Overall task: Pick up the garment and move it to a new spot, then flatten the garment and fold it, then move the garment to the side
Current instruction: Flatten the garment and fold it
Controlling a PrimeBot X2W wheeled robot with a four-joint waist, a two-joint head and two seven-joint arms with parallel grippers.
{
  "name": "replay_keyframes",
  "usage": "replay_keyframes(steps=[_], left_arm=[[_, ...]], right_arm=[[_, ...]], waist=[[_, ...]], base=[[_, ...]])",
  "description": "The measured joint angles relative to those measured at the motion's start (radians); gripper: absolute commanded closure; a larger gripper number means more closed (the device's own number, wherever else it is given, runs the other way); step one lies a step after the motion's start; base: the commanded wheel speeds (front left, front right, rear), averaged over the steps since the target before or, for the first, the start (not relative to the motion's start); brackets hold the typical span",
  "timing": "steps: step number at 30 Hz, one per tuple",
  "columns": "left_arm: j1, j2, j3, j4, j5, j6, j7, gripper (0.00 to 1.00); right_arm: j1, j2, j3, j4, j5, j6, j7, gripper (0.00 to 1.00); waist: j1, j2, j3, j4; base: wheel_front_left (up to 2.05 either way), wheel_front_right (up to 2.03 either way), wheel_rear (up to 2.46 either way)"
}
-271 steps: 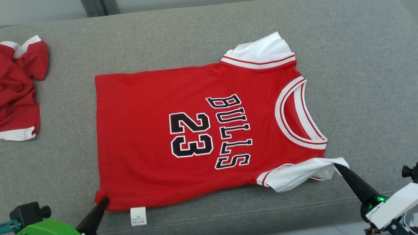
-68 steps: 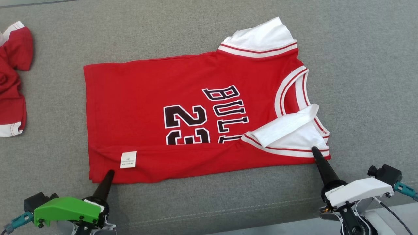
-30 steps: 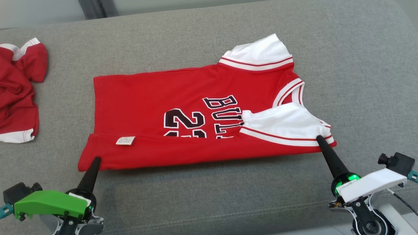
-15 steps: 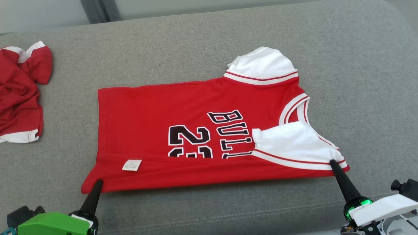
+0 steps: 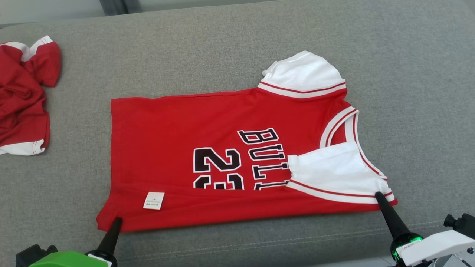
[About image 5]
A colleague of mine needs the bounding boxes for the silver partition post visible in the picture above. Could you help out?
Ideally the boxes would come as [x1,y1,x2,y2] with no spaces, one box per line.
[99,0,142,16]

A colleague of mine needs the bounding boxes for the red shorts with white stripes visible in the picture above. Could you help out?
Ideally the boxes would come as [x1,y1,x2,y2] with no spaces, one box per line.
[0,35,62,156]

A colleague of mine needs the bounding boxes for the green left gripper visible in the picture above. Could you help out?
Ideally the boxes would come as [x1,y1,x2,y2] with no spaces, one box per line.
[28,217,123,267]

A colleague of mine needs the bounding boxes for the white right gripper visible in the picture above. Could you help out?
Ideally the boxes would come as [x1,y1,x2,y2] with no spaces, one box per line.
[375,191,475,267]

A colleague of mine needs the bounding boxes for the red Bulls 23 jersey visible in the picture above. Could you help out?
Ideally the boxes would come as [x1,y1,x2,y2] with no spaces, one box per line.
[96,51,398,233]

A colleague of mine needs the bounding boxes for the grey fabric sofa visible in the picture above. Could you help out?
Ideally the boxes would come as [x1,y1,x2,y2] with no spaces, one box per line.
[0,0,475,267]

